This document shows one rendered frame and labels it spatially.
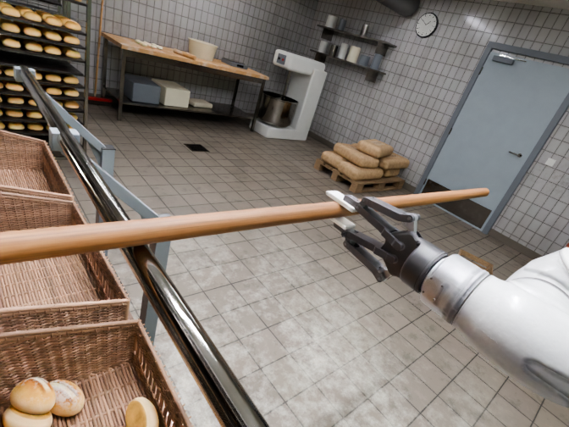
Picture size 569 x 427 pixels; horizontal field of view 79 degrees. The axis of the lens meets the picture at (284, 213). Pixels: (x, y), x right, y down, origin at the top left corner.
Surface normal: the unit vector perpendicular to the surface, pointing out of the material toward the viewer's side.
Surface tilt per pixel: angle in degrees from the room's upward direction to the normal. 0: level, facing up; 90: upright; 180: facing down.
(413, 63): 90
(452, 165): 90
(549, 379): 93
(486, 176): 90
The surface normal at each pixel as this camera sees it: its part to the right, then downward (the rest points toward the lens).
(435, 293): -0.74, 0.09
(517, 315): -0.32, -0.58
